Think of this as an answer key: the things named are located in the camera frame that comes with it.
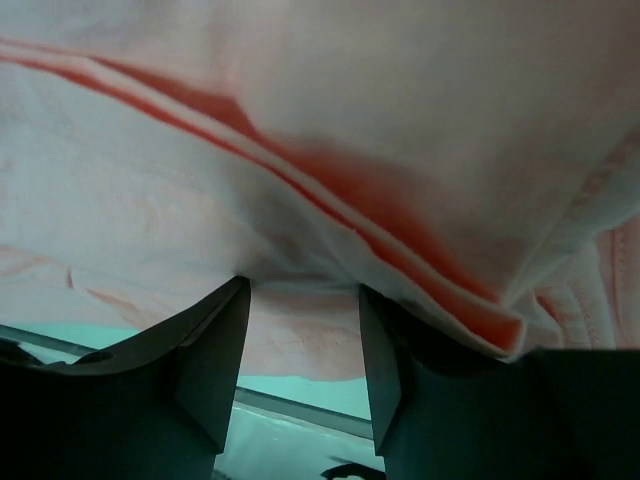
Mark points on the aluminium rail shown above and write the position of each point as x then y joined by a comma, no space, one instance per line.
330,419

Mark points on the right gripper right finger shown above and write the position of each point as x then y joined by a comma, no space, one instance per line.
440,410

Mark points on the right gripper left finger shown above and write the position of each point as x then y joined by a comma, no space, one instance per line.
154,406

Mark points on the pink t shirt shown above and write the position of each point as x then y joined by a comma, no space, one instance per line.
476,161

